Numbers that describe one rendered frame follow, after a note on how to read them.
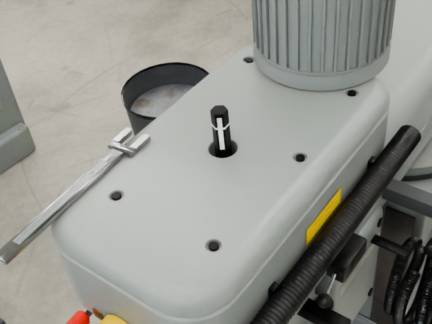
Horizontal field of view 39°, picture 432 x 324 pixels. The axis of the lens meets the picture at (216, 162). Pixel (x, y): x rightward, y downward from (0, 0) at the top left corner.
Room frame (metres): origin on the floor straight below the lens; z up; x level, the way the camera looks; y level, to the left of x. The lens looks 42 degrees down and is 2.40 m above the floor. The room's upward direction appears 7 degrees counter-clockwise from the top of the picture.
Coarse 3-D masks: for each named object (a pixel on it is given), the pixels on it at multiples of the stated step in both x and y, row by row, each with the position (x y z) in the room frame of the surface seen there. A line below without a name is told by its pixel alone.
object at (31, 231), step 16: (128, 128) 0.64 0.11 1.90; (112, 144) 0.61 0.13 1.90; (144, 144) 0.61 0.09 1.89; (112, 160) 0.58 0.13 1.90; (96, 176) 0.56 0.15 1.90; (64, 192) 0.53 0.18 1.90; (80, 192) 0.53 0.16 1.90; (48, 208) 0.51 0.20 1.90; (64, 208) 0.51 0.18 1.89; (32, 224) 0.49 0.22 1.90; (48, 224) 0.49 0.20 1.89; (16, 240) 0.47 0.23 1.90; (32, 240) 0.47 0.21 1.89; (0, 256) 0.45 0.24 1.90
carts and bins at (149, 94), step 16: (160, 64) 2.79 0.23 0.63; (176, 64) 2.79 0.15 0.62; (192, 64) 2.75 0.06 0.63; (128, 80) 2.68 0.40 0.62; (144, 80) 2.75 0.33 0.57; (160, 80) 2.78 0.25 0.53; (176, 80) 2.78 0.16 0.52; (192, 80) 2.74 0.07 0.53; (128, 96) 2.63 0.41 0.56; (144, 96) 2.69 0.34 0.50; (160, 96) 2.67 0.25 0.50; (176, 96) 2.65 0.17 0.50; (128, 112) 2.47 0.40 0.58; (144, 112) 2.55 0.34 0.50; (160, 112) 2.53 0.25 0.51
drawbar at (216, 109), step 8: (216, 112) 0.58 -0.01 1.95; (224, 112) 0.58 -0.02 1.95; (216, 120) 0.58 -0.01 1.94; (224, 120) 0.58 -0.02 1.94; (216, 136) 0.58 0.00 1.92; (224, 136) 0.58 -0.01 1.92; (216, 144) 0.58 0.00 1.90; (224, 144) 0.58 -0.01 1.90; (216, 152) 0.59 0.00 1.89; (224, 152) 0.58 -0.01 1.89
